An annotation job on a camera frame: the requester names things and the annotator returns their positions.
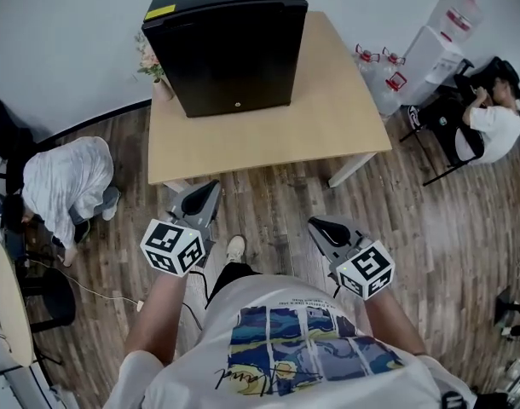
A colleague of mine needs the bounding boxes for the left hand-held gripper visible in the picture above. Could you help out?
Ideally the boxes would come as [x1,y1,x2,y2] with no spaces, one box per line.
[139,180,223,279]

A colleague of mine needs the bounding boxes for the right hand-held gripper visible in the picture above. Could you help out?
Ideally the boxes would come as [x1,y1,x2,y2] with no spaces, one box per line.
[307,215,396,302]

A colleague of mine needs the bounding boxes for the person's right forearm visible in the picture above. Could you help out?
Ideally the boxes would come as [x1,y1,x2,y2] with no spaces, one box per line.
[362,290,427,357]

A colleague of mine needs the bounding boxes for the person's left forearm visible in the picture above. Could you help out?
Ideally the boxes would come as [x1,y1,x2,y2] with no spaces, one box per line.
[123,273,188,364]

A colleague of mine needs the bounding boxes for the person's left white shoe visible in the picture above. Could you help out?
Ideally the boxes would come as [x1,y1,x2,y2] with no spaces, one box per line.
[224,234,247,264]

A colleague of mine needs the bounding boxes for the black shorts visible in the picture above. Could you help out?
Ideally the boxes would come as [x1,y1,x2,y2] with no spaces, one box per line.
[203,262,263,311]

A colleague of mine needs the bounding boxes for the light wooden table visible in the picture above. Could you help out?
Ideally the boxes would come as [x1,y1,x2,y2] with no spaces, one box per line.
[147,10,393,193]

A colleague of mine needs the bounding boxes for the white printed t-shirt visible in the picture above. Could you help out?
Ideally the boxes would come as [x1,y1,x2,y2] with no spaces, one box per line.
[102,273,478,409]

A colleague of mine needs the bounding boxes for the vase with flowers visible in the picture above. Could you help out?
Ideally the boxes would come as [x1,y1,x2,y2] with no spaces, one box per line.
[133,31,176,101]

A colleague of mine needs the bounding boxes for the clear water jug red cap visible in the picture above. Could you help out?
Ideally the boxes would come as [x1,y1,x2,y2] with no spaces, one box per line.
[377,71,409,117]
[354,43,383,89]
[381,45,408,76]

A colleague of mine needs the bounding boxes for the black stool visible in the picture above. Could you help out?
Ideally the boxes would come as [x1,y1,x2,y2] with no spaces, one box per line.
[20,266,77,334]

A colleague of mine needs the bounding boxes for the white water dispenser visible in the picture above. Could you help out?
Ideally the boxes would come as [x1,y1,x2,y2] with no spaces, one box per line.
[397,24,465,107]

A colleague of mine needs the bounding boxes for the black office chair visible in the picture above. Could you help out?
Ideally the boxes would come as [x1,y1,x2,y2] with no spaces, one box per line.
[0,98,38,195]

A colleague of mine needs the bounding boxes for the round beige table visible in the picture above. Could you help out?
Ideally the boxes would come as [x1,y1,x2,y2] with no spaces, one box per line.
[0,239,34,369]

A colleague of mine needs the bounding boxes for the large dispenser water bottle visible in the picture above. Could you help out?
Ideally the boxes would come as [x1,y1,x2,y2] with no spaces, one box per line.
[425,0,486,45]

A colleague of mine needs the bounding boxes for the black cable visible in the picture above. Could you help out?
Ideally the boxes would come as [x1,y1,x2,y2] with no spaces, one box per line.
[181,269,215,340]

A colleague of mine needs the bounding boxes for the white cable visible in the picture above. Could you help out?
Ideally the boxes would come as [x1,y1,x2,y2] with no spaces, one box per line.
[27,256,142,307]

